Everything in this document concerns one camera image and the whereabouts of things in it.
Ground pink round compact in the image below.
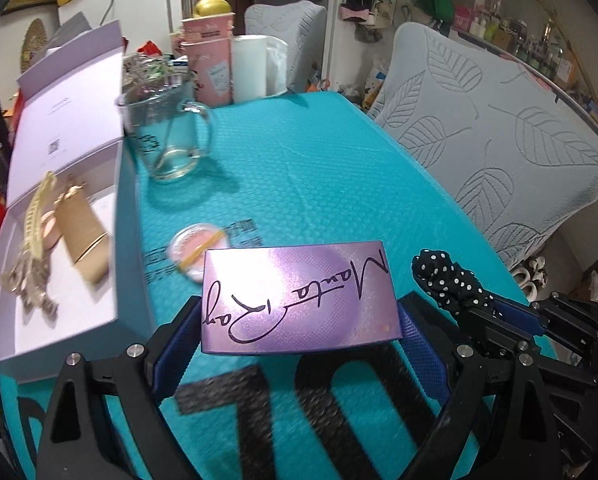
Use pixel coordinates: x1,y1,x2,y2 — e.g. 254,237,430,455
39,212,64,248

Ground white paper towel roll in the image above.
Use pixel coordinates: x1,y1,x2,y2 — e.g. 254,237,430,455
231,34,271,105

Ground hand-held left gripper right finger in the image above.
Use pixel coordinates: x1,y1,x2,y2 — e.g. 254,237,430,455
396,294,555,480

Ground purple iridescent box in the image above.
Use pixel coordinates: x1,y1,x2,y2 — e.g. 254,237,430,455
200,240,402,358

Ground glass cup with trinkets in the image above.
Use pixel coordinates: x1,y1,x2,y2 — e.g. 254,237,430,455
123,52,195,93

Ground pink panda print carton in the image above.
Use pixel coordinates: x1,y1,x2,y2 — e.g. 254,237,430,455
181,40,234,107

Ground small chair leaf-pattern cover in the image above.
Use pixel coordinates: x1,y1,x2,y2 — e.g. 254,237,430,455
244,2,328,95

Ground black polka dot scrunchie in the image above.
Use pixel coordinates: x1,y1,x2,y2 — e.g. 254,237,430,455
411,247,500,318

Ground cream long hair clip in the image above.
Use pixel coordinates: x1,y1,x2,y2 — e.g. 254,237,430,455
21,170,62,266

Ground marbled hair claw clip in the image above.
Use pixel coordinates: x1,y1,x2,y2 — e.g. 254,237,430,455
1,252,62,317

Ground clear round case pink contents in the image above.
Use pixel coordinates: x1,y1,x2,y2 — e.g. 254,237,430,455
169,221,230,273

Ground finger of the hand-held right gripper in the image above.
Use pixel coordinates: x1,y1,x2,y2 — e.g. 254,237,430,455
459,308,596,387
493,292,598,367

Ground woven round trivet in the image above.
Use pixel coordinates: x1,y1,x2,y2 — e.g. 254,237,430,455
19,17,47,73

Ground row of bottles and jars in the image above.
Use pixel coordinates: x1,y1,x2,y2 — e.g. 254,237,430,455
454,2,595,91

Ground glass mug cartoon print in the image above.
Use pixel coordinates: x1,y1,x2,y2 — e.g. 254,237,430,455
115,85,217,181

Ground grey box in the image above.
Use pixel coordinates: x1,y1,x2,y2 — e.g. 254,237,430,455
56,12,94,46

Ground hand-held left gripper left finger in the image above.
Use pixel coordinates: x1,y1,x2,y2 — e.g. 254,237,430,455
38,296,204,480

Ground white refrigerator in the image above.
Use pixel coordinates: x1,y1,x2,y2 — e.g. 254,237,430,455
56,0,185,61

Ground white slippers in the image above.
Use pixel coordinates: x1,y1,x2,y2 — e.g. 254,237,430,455
509,256,550,301

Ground tan pouch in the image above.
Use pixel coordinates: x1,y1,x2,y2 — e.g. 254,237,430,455
54,190,112,283

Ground pink carton white label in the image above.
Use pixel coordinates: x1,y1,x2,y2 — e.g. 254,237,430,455
180,14,236,46

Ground large chair leaf-pattern cover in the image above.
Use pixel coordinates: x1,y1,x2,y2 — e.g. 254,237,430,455
366,21,598,273

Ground lavender gift box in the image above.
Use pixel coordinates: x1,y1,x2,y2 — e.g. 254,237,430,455
0,20,157,383

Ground teal table mat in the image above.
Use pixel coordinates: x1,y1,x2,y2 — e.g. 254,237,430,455
0,91,555,480

